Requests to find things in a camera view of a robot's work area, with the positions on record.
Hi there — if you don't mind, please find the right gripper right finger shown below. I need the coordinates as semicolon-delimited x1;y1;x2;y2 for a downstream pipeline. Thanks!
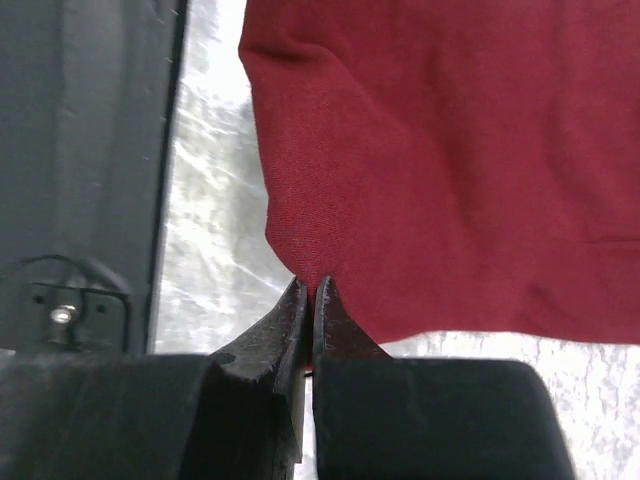
313;278;575;479

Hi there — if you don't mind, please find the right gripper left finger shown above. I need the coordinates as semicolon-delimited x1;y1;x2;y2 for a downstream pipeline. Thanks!
1;281;307;479

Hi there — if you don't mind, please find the dark red t shirt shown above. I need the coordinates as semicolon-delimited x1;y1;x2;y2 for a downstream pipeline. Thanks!
239;1;639;344

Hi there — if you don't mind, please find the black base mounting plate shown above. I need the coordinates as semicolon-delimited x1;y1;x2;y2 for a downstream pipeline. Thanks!
1;1;188;354

